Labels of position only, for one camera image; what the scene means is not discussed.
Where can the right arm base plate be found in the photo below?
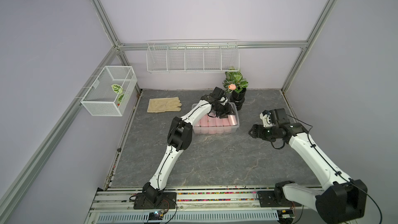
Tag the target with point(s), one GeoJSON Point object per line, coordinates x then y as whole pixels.
{"type": "Point", "coordinates": [269, 199]}

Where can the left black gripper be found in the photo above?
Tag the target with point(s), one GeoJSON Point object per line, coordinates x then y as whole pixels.
{"type": "Point", "coordinates": [229, 109]}

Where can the clear plastic storage box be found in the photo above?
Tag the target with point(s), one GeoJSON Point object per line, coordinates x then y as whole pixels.
{"type": "Point", "coordinates": [234, 128]}

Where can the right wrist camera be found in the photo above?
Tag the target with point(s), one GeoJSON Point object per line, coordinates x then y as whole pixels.
{"type": "Point", "coordinates": [276, 117]}

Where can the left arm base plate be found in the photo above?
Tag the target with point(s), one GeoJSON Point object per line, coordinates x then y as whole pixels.
{"type": "Point", "coordinates": [163, 201]}

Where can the beige work glove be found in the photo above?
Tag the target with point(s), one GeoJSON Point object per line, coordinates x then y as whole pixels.
{"type": "Point", "coordinates": [163, 105]}

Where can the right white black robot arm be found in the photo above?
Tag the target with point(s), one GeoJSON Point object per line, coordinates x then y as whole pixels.
{"type": "Point", "coordinates": [341, 199]}

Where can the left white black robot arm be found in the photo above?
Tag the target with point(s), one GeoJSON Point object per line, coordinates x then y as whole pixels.
{"type": "Point", "coordinates": [179, 139]}

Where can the green leaf in basket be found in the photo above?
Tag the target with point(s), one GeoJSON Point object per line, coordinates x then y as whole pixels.
{"type": "Point", "coordinates": [117, 88]}

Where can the potted plant black pot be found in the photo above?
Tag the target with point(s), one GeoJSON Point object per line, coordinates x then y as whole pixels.
{"type": "Point", "coordinates": [236, 85]}

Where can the long white wire shelf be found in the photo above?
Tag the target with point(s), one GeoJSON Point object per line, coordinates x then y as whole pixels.
{"type": "Point", "coordinates": [193, 56]}

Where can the white wire basket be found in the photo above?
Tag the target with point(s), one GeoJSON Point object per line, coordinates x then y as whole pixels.
{"type": "Point", "coordinates": [100, 100]}

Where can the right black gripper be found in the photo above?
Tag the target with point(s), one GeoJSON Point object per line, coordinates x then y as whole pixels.
{"type": "Point", "coordinates": [259, 134]}

